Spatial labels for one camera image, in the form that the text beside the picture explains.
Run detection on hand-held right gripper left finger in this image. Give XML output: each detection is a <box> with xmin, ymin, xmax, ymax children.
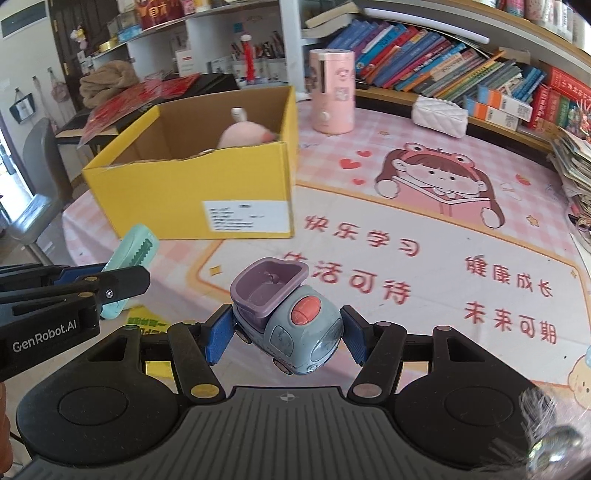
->
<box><xmin>60</xmin><ymin>305</ymin><xmax>234</xmax><ymax>406</ymax></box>

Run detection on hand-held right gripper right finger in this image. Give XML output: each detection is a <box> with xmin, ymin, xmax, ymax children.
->
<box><xmin>341</xmin><ymin>305</ymin><xmax>532</xmax><ymax>406</ymax></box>

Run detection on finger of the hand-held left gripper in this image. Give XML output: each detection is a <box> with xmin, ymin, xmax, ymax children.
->
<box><xmin>0</xmin><ymin>267</ymin><xmax>151</xmax><ymax>324</ymax></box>
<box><xmin>0</xmin><ymin>263</ymin><xmax>107</xmax><ymax>294</ymax></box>

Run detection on mint green tape dispenser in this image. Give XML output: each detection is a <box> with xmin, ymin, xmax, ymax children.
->
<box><xmin>99</xmin><ymin>224</ymin><xmax>158</xmax><ymax>320</ymax></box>

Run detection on blue purple toy truck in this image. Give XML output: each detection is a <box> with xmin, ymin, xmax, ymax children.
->
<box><xmin>229</xmin><ymin>258</ymin><xmax>345</xmax><ymax>376</ymax></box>

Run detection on yellow cardboard box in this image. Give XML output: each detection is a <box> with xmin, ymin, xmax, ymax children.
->
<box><xmin>82</xmin><ymin>85</ymin><xmax>300</xmax><ymax>241</ymax></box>

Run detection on pink plush toy yellow ring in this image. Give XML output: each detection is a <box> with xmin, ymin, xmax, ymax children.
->
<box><xmin>217</xmin><ymin>107</ymin><xmax>280</xmax><ymax>148</ymax></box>

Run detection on green yellow packet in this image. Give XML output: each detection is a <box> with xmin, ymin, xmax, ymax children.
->
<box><xmin>126</xmin><ymin>318</ymin><xmax>174</xmax><ymax>379</ymax></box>

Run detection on grey chair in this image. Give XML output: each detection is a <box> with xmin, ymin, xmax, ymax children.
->
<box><xmin>9</xmin><ymin>117</ymin><xmax>75</xmax><ymax>266</ymax></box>

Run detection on black white hanging bag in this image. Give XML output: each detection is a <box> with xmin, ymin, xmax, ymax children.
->
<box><xmin>9</xmin><ymin>88</ymin><xmax>35</xmax><ymax>124</ymax></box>

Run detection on pink hanging bag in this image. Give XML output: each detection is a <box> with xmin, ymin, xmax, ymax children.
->
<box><xmin>48</xmin><ymin>69</ymin><xmax>70</xmax><ymax>104</ymax></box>

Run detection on red plastic bag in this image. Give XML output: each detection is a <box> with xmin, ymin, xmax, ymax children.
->
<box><xmin>82</xmin><ymin>76</ymin><xmax>201</xmax><ymax>139</ymax></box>

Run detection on beige cloth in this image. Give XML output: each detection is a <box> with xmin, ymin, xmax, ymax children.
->
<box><xmin>79</xmin><ymin>60</ymin><xmax>138</xmax><ymax>109</ymax></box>

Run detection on white red label carton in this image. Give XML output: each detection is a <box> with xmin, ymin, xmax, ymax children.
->
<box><xmin>174</xmin><ymin>47</ymin><xmax>195</xmax><ymax>77</ymax></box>

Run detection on white quilted pouch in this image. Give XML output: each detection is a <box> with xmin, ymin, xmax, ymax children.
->
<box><xmin>411</xmin><ymin>95</ymin><xmax>469</xmax><ymax>139</ymax></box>

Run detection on pink cylindrical humidifier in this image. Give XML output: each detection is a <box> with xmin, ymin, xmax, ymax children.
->
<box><xmin>308</xmin><ymin>47</ymin><xmax>356</xmax><ymax>134</ymax></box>

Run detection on blue orange white carton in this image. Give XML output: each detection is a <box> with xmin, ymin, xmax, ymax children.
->
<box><xmin>464</xmin><ymin>98</ymin><xmax>520</xmax><ymax>132</ymax></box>
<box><xmin>478</xmin><ymin>85</ymin><xmax>534</xmax><ymax>121</ymax></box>

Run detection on dark wooden door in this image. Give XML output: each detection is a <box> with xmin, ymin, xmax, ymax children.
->
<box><xmin>48</xmin><ymin>0</ymin><xmax>121</xmax><ymax>121</ymax></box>

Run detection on red tassel charm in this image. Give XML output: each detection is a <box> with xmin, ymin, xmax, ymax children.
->
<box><xmin>242</xmin><ymin>34</ymin><xmax>257</xmax><ymax>83</ymax></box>

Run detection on pen holders with pens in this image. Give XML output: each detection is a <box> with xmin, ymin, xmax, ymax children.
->
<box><xmin>231</xmin><ymin>32</ymin><xmax>287</xmax><ymax>79</ymax></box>

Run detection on red fortune god decoration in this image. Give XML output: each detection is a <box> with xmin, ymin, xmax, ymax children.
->
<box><xmin>136</xmin><ymin>0</ymin><xmax>183</xmax><ymax>31</ymax></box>

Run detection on stack of papers and workbooks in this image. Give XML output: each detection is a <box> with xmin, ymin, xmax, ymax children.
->
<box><xmin>549</xmin><ymin>127</ymin><xmax>591</xmax><ymax>245</ymax></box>

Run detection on row of colourful books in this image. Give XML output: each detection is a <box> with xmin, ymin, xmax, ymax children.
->
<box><xmin>339</xmin><ymin>18</ymin><xmax>548</xmax><ymax>104</ymax></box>

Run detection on white wooden bookshelf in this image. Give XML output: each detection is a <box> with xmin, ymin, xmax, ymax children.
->
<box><xmin>92</xmin><ymin>0</ymin><xmax>591</xmax><ymax>153</ymax></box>

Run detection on red boxed book set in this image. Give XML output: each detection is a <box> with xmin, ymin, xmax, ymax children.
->
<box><xmin>526</xmin><ymin>65</ymin><xmax>591</xmax><ymax>132</ymax></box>

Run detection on white tube lamp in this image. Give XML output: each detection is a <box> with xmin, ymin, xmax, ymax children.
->
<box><xmin>358</xmin><ymin>14</ymin><xmax>490</xmax><ymax>45</ymax></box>

